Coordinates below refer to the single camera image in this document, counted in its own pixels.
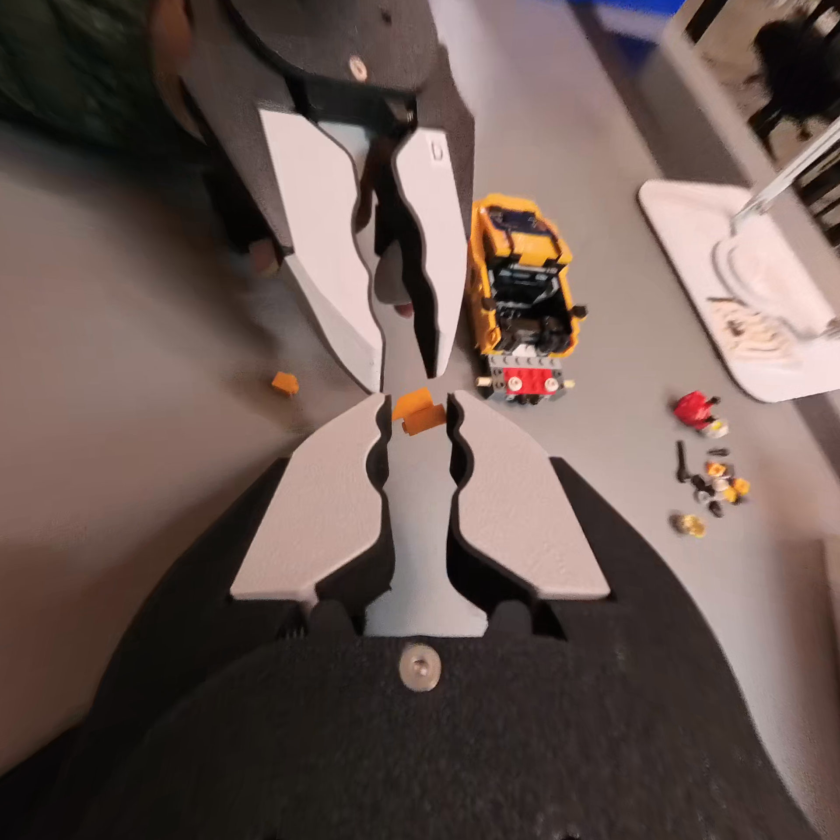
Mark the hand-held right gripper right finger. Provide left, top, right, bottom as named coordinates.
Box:
left=446, top=390, right=613, bottom=634

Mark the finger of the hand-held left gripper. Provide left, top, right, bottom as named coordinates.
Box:
left=392, top=126, right=469, bottom=380
left=258, top=108, right=385, bottom=395

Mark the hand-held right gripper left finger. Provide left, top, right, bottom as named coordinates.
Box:
left=230, top=392, right=397, bottom=636

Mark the orange lego slope piece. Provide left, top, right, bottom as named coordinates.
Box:
left=392, top=387, right=435, bottom=422

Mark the yellow lego car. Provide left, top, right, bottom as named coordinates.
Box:
left=467, top=193, right=589, bottom=406

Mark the grey black lego piece pile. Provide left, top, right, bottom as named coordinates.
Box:
left=689, top=448, right=752, bottom=519

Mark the red black lego piece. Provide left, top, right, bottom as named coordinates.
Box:
left=672, top=390, right=731, bottom=439

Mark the white book stand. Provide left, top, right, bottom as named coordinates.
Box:
left=637, top=118, right=840, bottom=404

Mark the printed sticker sheet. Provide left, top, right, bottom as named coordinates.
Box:
left=707, top=295, right=805, bottom=363

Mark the black office chair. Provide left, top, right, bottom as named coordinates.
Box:
left=748, top=10, right=840, bottom=148

